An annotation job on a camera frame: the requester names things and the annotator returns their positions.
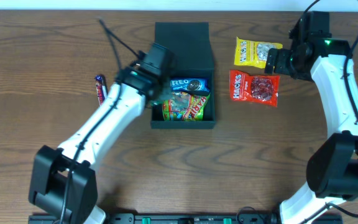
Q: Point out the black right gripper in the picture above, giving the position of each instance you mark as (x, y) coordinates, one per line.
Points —
(271, 61)

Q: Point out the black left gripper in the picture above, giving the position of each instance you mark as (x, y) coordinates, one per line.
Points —
(155, 93)

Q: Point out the green Haribo gummy bag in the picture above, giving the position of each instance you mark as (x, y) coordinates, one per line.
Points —
(183, 106)

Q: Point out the blue Oreo cookie pack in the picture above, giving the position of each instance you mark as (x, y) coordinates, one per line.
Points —
(198, 86)

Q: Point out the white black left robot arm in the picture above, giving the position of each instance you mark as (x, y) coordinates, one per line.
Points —
(63, 180)

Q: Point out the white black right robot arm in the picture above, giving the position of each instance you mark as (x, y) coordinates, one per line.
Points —
(332, 171)

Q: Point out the red Hacks candy bag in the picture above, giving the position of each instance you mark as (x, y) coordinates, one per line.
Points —
(254, 88)

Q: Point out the yellow Hacks candy bag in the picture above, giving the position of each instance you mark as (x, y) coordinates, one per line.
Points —
(253, 53)

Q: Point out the dark green gift box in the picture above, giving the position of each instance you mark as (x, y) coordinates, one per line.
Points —
(193, 58)

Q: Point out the dark blue red candy bar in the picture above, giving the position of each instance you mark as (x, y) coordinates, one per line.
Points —
(101, 88)

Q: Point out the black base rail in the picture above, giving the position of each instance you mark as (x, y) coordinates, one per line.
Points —
(245, 218)

